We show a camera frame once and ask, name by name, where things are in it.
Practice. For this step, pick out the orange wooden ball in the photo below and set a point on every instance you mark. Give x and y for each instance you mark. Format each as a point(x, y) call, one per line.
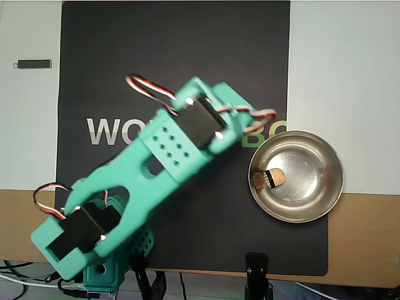
point(278, 178)

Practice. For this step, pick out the teal printed robot arm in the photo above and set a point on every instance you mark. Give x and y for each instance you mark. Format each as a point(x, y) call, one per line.
point(140, 175)

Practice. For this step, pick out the teal robot base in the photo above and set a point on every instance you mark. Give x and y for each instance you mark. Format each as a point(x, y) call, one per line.
point(103, 275)

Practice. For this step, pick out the black robot base clamp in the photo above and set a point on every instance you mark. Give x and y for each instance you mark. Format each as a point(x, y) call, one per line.
point(140, 272)

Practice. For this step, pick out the metal bowl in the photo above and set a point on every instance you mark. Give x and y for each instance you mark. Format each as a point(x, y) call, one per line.
point(306, 193)

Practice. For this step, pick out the black mat with WOWROBO print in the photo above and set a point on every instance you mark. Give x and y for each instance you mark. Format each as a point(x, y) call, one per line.
point(187, 47)

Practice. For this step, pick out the white paper sheet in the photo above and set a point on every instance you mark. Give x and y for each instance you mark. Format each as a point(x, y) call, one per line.
point(343, 78)
point(28, 125)

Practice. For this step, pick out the black USB stick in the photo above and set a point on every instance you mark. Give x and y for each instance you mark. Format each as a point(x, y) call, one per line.
point(32, 64)

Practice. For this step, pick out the black table clamp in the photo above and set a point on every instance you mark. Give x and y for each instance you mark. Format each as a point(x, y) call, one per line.
point(395, 295)

